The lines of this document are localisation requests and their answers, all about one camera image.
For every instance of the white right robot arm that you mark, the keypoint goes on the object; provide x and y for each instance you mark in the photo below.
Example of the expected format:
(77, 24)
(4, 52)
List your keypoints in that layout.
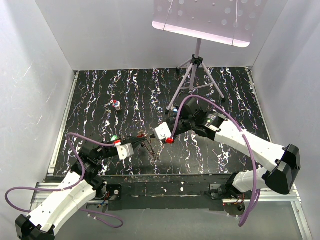
(280, 164)

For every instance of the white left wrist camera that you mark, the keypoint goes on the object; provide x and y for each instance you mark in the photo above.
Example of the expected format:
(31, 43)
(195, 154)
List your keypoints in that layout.
(125, 151)

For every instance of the silver keyring holder with keys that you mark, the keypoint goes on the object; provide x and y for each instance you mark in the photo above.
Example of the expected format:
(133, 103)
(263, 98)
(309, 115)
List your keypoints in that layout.
(148, 146)

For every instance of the black base frame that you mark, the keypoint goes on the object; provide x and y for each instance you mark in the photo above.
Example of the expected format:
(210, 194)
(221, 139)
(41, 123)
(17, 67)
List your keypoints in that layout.
(171, 191)

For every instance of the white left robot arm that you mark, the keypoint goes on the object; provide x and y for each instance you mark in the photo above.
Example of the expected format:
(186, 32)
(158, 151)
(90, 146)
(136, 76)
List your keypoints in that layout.
(81, 185)

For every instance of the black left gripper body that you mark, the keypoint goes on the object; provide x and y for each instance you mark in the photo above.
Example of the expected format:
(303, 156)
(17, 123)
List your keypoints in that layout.
(107, 153)

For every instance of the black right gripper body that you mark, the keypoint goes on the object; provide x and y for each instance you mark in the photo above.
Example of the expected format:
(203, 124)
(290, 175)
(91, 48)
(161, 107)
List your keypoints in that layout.
(181, 125)

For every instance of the green tagged key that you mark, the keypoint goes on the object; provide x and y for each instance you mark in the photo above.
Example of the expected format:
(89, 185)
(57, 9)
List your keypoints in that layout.
(114, 138)

